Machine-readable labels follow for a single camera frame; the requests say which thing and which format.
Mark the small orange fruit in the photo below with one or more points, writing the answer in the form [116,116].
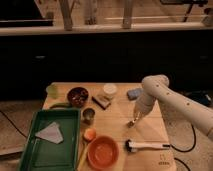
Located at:
[89,134]

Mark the dark bowl with food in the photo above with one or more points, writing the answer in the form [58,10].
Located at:
[77,96]

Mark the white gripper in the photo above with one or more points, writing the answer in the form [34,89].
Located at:
[143,106]

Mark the blue sponge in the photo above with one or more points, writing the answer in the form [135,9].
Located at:
[134,93]

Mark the white cup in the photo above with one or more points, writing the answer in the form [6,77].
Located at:
[110,90]

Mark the white handled dish brush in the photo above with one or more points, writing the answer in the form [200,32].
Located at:
[133,147]

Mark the white folded cloth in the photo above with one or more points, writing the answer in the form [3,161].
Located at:
[51,133]

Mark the green glass cup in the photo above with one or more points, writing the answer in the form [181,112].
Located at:
[52,91]

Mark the small metal cup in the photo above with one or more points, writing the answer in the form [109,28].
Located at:
[88,115]

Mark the yellow wooden spoon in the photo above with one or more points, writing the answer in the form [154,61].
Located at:
[82,156]

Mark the orange bowl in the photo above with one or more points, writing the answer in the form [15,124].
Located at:
[103,153]

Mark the green plastic tray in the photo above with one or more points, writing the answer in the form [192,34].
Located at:
[52,143]

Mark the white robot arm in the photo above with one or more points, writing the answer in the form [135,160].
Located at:
[156,87]

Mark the brown wooden block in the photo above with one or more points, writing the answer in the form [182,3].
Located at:
[102,102]

